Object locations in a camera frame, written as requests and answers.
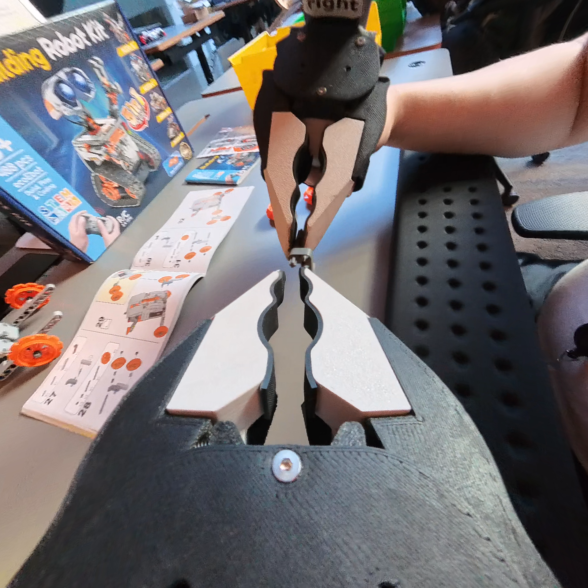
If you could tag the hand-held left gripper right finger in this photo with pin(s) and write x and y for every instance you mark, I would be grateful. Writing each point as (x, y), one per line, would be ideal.
(358, 367)

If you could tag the black foam mat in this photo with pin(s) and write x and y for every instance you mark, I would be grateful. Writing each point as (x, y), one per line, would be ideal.
(459, 303)

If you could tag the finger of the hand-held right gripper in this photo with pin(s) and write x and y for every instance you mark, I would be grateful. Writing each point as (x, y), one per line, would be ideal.
(283, 175)
(340, 165)

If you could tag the grey desk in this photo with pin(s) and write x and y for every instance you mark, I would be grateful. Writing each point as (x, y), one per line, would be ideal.
(367, 230)

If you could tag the person's right forearm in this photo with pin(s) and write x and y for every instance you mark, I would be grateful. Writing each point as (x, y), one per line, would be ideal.
(487, 101)

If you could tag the small yellow bin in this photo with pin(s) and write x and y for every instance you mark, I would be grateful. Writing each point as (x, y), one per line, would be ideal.
(253, 60)

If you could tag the blue robot kit box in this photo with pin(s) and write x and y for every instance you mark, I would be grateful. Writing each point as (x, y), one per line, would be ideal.
(83, 119)

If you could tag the black chair armrest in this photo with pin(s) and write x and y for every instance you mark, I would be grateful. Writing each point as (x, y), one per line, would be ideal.
(551, 216)

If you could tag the person's leg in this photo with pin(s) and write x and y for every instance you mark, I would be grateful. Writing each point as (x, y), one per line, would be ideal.
(565, 349)

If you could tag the blue cover booklet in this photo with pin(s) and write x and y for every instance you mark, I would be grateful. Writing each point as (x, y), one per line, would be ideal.
(225, 168)

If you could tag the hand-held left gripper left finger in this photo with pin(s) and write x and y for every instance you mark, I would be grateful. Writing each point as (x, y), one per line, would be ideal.
(220, 367)

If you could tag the green plastic bin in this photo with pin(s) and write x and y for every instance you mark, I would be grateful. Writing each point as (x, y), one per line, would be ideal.
(390, 20)

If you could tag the white folded leaflet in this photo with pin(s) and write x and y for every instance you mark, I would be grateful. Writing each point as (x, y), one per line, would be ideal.
(230, 141)

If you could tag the small grey black connector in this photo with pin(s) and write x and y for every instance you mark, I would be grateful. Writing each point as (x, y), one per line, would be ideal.
(300, 260)

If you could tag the partly built toy robot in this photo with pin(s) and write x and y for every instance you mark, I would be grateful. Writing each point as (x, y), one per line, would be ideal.
(28, 344)

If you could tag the instruction booklet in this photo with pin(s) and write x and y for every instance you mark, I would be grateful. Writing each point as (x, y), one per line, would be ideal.
(138, 303)

